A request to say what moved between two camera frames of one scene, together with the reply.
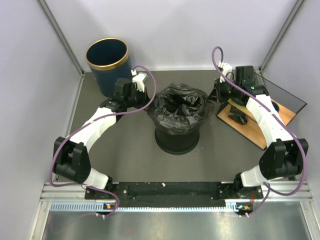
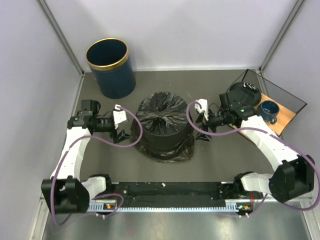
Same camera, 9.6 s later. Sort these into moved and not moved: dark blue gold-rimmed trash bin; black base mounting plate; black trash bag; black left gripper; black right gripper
Moved: black left gripper; black right gripper; black trash bag
Not moved: dark blue gold-rimmed trash bin; black base mounting plate
